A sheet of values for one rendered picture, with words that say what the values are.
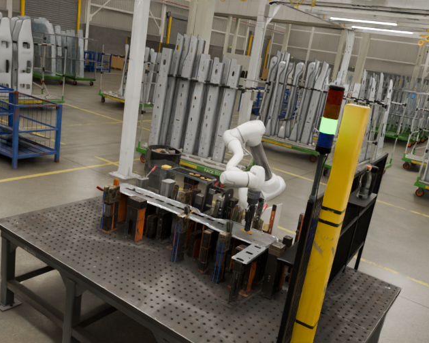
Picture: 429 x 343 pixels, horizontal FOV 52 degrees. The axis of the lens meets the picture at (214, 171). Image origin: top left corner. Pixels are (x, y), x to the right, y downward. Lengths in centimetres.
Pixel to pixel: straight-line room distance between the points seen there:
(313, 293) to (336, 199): 50
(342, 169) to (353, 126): 21
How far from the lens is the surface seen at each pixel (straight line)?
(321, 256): 226
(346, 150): 211
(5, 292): 385
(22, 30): 1177
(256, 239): 293
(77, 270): 295
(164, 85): 777
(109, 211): 343
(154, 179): 606
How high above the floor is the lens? 215
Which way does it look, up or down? 15 degrees down
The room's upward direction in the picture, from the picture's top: 9 degrees clockwise
